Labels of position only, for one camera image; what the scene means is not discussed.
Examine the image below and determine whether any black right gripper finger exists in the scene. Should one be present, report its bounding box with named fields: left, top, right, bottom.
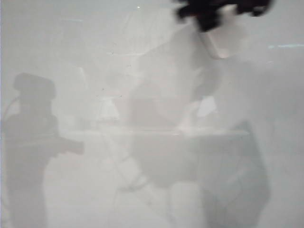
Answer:
left=196, top=9, right=226, bottom=33
left=174, top=4, right=197, bottom=20

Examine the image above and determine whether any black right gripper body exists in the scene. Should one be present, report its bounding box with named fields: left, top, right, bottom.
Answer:
left=180, top=0, right=274, bottom=17

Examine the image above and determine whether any white glossy whiteboard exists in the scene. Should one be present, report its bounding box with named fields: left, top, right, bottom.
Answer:
left=0, top=0, right=304, bottom=228

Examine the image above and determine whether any white rectangular whiteboard eraser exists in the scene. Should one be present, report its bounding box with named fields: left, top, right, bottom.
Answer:
left=199, top=4, right=253, bottom=59

